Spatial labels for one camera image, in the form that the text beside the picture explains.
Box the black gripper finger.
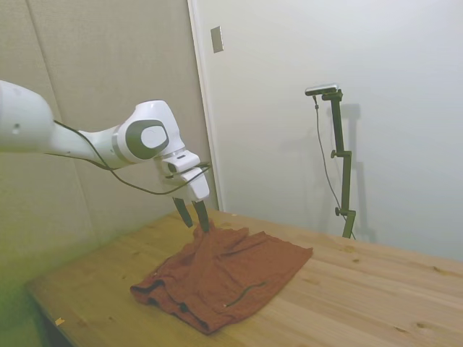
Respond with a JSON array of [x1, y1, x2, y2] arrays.
[[192, 200, 212, 233], [172, 197, 194, 228]]

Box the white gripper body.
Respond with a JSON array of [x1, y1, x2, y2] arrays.
[[156, 148, 211, 202]]

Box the rust red shorts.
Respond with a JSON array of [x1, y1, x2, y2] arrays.
[[129, 220, 314, 336]]

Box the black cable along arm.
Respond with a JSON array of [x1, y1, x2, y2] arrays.
[[43, 119, 213, 195]]

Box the white vertical wall trim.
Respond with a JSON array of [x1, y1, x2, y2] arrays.
[[187, 0, 227, 213]]

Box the grey wall plate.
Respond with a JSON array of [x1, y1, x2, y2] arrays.
[[210, 25, 224, 54]]

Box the dark camera stand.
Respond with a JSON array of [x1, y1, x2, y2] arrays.
[[321, 90, 357, 239]]

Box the silver camera on stand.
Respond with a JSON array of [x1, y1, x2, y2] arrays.
[[305, 82, 341, 97]]

